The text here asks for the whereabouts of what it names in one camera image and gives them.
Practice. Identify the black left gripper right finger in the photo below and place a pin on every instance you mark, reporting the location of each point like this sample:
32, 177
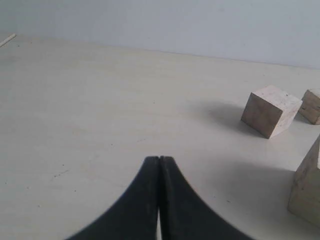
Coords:
183, 214

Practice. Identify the large wooden cube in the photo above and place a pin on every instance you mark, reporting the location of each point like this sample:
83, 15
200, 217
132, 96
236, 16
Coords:
304, 199

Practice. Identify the second largest wooden cube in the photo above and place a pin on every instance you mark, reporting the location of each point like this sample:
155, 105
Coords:
270, 110

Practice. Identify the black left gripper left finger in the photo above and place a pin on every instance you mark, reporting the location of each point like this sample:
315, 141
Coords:
134, 215

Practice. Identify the thin wooden stick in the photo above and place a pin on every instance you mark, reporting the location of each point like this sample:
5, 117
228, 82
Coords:
8, 39

